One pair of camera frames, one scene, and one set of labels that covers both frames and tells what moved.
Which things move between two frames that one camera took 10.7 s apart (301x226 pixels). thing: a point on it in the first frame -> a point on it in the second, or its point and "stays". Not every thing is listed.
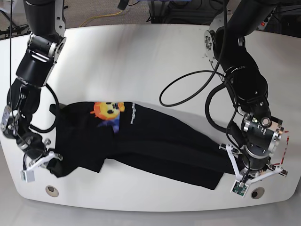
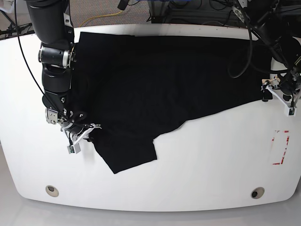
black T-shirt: (91, 135) -> (129, 89)
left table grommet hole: (51, 191) stays
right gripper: (262, 136) -> (288, 86)
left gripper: (16, 126) -> (77, 131)
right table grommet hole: (257, 193) stays
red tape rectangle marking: (281, 162) stays
